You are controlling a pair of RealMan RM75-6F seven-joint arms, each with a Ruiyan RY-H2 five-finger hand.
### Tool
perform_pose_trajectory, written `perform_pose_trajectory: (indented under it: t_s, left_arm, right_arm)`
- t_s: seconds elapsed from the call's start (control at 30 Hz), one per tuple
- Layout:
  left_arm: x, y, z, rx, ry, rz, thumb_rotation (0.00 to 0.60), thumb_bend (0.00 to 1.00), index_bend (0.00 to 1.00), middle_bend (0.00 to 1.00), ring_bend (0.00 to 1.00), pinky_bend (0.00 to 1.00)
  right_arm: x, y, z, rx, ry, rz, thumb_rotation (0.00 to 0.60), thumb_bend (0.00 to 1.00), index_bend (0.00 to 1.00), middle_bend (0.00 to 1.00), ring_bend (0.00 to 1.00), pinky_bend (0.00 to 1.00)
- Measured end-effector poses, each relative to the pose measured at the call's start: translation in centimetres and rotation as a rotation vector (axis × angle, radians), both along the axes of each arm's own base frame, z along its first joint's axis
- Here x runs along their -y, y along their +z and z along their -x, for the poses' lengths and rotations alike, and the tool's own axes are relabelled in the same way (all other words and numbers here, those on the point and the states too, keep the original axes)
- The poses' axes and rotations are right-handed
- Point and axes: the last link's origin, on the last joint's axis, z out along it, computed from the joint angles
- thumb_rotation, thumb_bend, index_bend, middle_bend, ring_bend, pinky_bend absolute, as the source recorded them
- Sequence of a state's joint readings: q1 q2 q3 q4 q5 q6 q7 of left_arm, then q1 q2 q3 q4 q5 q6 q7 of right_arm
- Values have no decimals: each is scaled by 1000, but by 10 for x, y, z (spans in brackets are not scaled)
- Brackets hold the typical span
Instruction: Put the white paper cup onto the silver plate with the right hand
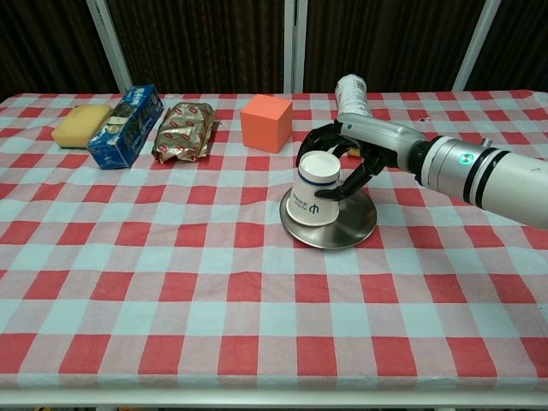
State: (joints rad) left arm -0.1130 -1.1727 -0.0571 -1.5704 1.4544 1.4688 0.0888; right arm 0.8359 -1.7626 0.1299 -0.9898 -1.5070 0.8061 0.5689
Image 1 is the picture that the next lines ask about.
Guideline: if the round stainless steel plate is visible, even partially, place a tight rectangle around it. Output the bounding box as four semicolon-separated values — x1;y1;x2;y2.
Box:
278;187;378;251

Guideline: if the white paper cup blue print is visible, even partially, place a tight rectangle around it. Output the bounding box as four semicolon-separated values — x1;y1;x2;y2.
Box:
285;152;343;227

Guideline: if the yellow sponge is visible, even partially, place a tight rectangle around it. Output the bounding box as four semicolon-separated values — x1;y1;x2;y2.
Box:
51;104;115;151

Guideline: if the red white checkered tablecloth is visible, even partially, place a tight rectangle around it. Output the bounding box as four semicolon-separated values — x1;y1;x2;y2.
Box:
0;89;548;393

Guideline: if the blue cookie box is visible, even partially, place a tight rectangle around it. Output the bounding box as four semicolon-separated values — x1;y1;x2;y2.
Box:
86;84;164;171

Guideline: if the orange foam cube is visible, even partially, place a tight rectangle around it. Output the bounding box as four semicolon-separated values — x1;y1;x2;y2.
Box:
239;94;294;154

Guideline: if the dark brown partition panel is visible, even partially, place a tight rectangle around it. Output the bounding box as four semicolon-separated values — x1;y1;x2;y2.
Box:
302;0;488;93
105;0;286;94
465;0;548;92
0;0;120;96

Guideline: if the white partition frame post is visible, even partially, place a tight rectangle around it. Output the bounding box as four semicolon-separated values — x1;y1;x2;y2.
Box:
85;0;134;94
452;0;502;92
282;0;308;93

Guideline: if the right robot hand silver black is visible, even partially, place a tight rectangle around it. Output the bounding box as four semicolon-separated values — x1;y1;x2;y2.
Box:
295;111;427;202

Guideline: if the white bottle yellow cap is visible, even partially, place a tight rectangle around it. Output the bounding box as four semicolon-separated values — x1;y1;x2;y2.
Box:
334;74;374;158

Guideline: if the gold foil snack bag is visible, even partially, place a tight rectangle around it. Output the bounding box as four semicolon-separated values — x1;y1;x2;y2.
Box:
152;101;215;164

